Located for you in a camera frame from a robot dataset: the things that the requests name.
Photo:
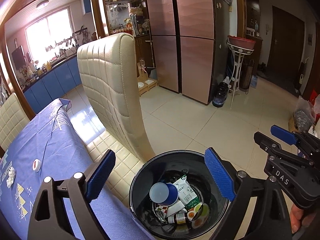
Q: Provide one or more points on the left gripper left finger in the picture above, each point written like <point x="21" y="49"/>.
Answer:
<point x="49" y="219"/>

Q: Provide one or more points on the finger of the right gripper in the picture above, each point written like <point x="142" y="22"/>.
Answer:
<point x="272" y="148"/>
<point x="306" y="143"/>

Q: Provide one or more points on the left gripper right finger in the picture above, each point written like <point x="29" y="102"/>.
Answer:
<point x="270" y="217"/>

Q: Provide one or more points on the green white milk carton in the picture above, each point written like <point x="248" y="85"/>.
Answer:
<point x="186" y="193"/>

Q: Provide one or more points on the blue paper cup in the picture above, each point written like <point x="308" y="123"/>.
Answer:
<point x="163" y="193"/>

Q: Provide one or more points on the brown medicine bottle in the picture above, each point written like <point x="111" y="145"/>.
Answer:
<point x="178" y="219"/>

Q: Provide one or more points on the red yellow snack wrapper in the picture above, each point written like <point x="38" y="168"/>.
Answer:
<point x="160" y="208"/>

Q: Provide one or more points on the black trash bin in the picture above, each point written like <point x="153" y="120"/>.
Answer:
<point x="167" y="168"/>

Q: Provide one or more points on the person's right hand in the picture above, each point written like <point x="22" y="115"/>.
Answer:
<point x="298" y="219"/>

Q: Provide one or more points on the white red bottle cap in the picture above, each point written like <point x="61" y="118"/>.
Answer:
<point x="36" y="165"/>

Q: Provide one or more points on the crumpled white tissue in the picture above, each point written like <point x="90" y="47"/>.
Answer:
<point x="11" y="176"/>

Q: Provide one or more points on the dark water jug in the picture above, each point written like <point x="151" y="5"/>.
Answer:
<point x="220" y="95"/>

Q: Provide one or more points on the blue patterned tablecloth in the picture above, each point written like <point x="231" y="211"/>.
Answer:
<point x="51" y="138"/>

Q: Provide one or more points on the white metal plant stand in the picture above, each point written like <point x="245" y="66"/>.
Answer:
<point x="238" y="55"/>

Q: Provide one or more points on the red basin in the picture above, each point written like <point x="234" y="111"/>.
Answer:
<point x="241" y="42"/>

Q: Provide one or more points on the cream chair far side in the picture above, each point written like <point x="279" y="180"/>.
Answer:
<point x="13" y="120"/>

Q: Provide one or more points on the dark wooden door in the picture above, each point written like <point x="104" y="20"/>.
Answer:
<point x="286" y="49"/>

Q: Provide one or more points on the wooden pet feeder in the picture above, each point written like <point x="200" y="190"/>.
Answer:
<point x="145" y="83"/>

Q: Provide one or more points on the blue kitchen cabinets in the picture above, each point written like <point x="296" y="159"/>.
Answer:
<point x="53" y="84"/>

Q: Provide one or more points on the rose gold refrigerator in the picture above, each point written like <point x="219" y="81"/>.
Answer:
<point x="189" y="45"/>

